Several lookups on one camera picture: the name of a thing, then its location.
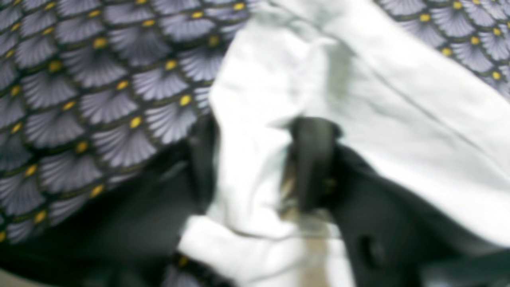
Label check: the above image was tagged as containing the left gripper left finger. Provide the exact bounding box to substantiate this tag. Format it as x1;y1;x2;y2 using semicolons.
1;116;216;287

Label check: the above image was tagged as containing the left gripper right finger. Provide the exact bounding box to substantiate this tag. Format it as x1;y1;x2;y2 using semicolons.
291;117;509;287

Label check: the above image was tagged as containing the white T-shirt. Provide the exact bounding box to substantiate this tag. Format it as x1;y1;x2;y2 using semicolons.
177;0;509;287

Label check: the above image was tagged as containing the patterned fan-print table cloth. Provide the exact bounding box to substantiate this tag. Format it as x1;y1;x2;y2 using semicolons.
0;0;510;287

